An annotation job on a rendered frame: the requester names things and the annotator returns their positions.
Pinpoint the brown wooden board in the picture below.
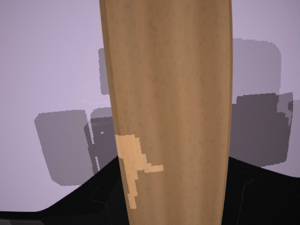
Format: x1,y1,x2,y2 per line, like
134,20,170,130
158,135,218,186
99,0,233,225

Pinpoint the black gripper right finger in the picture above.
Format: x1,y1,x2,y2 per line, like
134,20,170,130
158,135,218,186
222,156,300,225

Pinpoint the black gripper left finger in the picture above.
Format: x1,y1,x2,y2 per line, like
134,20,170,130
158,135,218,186
0,156,129,225

